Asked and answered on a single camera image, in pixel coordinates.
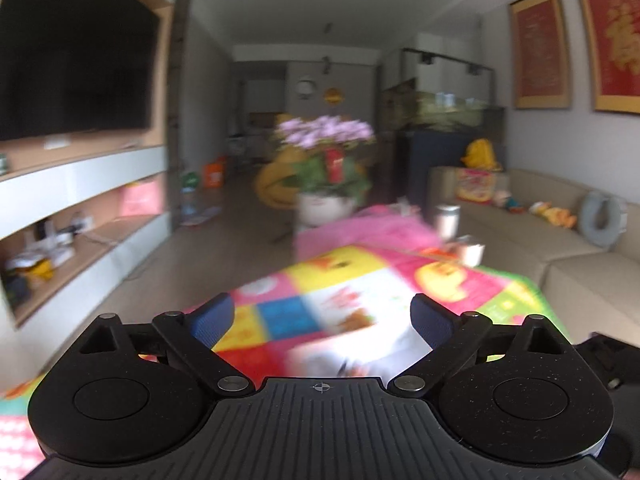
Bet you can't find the silver metal cup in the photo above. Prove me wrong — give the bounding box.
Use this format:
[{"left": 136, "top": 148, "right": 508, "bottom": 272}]
[{"left": 433, "top": 204, "right": 460, "bottom": 242}]

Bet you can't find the beige sofa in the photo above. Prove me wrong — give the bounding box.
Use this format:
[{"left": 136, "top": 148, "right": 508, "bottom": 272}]
[{"left": 425, "top": 167, "right": 639, "bottom": 346}]

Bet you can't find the grey neck pillow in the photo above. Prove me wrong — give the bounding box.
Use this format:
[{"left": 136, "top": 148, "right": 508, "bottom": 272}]
[{"left": 577, "top": 191, "right": 628, "bottom": 249}]

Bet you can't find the pink gift bag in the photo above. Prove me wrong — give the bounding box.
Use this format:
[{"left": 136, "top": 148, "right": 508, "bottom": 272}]
[{"left": 119, "top": 180, "right": 164, "bottom": 217}]

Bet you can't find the pink snack box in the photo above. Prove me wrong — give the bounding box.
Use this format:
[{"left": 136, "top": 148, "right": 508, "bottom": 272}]
[{"left": 456, "top": 168, "right": 497, "bottom": 204}]

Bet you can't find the orange paper bag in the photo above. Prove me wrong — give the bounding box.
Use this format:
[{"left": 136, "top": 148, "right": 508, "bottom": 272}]
[{"left": 202, "top": 157, "right": 226, "bottom": 188}]

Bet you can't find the white wooden tv cabinet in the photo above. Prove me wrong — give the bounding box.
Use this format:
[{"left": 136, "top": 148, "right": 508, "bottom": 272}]
[{"left": 1, "top": 0, "right": 172, "bottom": 340}]

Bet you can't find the yellow plush toy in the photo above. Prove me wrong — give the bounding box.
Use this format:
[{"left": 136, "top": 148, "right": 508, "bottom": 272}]
[{"left": 461, "top": 139, "right": 502, "bottom": 172}]

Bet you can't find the pink orchid flower pot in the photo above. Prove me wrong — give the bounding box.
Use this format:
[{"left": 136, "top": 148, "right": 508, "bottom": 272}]
[{"left": 277, "top": 115, "right": 375, "bottom": 228}]

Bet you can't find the glass fish tank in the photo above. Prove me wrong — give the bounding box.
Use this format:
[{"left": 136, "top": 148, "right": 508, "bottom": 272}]
[{"left": 376, "top": 47, "right": 506, "bottom": 144}]

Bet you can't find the left red calligraphy scroll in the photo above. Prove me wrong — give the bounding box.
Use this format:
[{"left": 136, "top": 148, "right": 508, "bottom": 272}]
[{"left": 509, "top": 0, "right": 573, "bottom": 110}]

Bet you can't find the red calligraphy scroll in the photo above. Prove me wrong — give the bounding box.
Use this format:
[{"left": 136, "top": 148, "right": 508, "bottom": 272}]
[
  {"left": 579, "top": 0, "right": 639, "bottom": 114},
  {"left": 509, "top": 0, "right": 573, "bottom": 110}
]

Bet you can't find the right red calligraphy scroll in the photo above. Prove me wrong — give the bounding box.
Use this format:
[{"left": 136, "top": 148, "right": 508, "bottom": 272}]
[{"left": 579, "top": 0, "right": 639, "bottom": 114}]

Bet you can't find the black wall television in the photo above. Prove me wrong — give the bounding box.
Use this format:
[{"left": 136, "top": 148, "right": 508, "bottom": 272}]
[{"left": 0, "top": 0, "right": 160, "bottom": 141}]

